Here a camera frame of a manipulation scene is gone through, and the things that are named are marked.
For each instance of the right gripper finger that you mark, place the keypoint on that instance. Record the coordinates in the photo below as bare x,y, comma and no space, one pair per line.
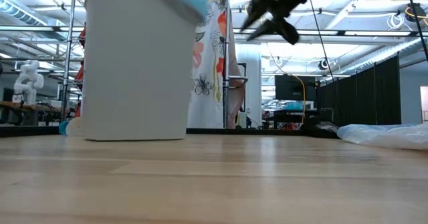
277,28
254,15

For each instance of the white plastic trash bin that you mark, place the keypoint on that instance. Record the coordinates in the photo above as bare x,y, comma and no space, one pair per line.
133,67

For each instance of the white bag with blue hem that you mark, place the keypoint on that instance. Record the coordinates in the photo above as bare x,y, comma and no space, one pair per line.
384,135

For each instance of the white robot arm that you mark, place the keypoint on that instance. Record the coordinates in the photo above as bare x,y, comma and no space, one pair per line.
28,82

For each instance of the blue trash bag roll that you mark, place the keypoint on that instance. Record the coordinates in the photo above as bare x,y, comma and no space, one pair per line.
63,127

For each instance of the black monitor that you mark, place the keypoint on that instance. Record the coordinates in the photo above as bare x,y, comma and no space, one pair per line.
294,87

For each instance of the floral print curtain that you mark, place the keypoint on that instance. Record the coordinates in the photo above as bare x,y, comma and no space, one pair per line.
209,67

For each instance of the wooden workbench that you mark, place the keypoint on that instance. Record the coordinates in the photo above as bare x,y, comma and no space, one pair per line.
23,112

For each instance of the black partition wall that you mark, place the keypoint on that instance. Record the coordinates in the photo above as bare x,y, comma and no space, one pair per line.
364,97

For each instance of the black metal table frame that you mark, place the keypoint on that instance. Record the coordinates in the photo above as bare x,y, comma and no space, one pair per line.
26,131

